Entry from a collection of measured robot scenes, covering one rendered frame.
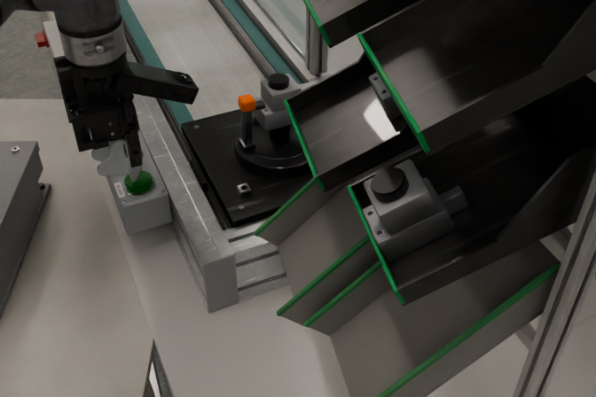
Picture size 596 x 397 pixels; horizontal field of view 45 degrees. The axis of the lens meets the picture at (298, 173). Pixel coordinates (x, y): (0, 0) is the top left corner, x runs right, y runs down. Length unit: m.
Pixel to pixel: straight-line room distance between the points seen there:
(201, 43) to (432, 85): 0.96
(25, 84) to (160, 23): 1.68
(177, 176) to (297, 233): 0.26
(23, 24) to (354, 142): 2.99
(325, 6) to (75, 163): 0.74
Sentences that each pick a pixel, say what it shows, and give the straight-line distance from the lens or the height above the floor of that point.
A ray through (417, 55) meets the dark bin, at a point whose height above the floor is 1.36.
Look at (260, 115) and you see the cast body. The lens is 1.03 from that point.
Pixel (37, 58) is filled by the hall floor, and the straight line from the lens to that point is 3.31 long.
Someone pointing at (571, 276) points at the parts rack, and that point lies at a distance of 0.61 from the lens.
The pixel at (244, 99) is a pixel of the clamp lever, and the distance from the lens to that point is 1.00.
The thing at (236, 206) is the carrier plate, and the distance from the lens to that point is 0.99.
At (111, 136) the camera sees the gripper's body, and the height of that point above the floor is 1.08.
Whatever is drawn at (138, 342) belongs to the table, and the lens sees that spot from 1.00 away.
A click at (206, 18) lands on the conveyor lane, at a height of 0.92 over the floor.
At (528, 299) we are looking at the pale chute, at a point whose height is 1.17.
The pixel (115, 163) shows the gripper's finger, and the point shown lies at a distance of 1.00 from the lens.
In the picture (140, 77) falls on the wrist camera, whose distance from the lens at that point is 0.93.
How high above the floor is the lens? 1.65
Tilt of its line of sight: 41 degrees down
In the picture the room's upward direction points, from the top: straight up
